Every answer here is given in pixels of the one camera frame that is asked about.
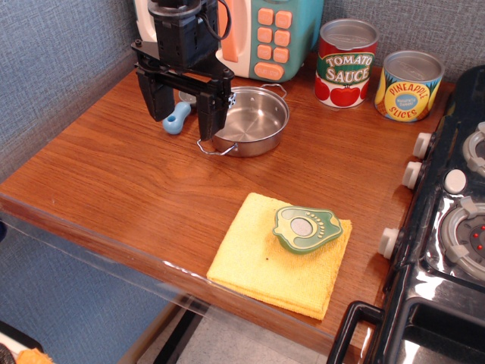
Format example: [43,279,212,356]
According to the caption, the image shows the white stove knob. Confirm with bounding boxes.
[412,133,432,159]
[402,162,422,190]
[378,227,399,259]

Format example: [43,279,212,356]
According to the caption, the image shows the tomato sauce can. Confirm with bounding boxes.
[314,18,380,108]

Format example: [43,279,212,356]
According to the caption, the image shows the yellow folded cloth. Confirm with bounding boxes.
[207,193,352,320]

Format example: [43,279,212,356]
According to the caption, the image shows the black toy stove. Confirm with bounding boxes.
[328,66,484,363]

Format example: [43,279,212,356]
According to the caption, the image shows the white stove knob bottom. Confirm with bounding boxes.
[378,227,399,259]

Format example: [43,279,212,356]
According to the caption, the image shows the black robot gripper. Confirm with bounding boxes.
[132,1,234,141]

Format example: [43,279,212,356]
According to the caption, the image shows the white stove knob middle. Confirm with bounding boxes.
[402,162,422,190]

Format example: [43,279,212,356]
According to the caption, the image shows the pineapple slices can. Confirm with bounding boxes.
[374,50,445,123]

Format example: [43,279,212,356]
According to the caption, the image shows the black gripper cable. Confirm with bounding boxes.
[199,0,233,42]

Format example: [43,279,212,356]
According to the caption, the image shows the white stove knob top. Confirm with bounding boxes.
[412,133,432,159]

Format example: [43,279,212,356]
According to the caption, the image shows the stainless steel pan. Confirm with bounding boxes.
[197,83,289,158]

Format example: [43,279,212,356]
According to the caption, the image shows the toy microwave teal and cream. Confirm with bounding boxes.
[135,1,324,83]

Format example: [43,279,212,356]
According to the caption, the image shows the green toy pepper slice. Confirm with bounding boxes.
[273,206,343,255]

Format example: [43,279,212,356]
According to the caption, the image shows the blue grey toy scoop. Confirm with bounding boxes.
[162,91,196,135]

